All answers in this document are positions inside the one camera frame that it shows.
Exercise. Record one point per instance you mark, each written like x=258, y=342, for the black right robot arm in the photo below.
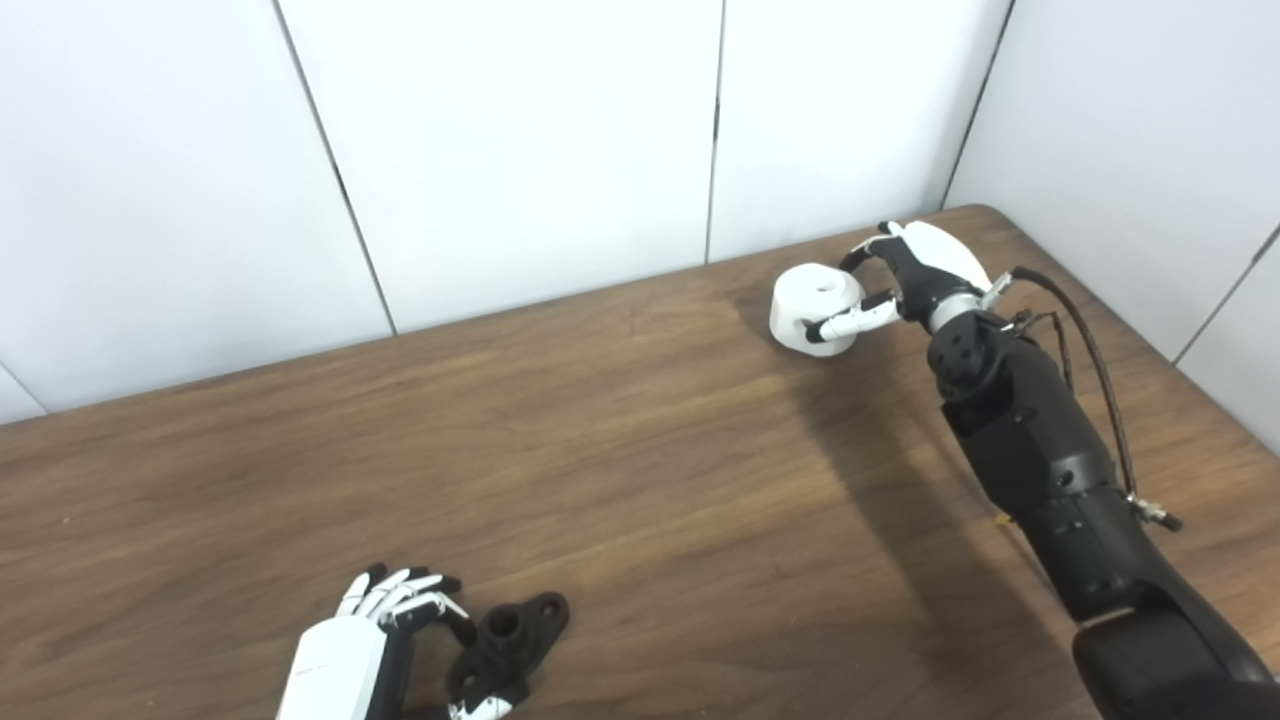
x=1050, y=460

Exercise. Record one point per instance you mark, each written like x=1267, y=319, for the black flanged holder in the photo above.
x=515, y=640

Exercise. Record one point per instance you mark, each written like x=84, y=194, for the white and black left hand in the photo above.
x=335, y=670

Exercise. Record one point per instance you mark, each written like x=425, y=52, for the white and black right hand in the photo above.
x=935, y=265

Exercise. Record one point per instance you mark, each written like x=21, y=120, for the round white piece with holes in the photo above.
x=805, y=300

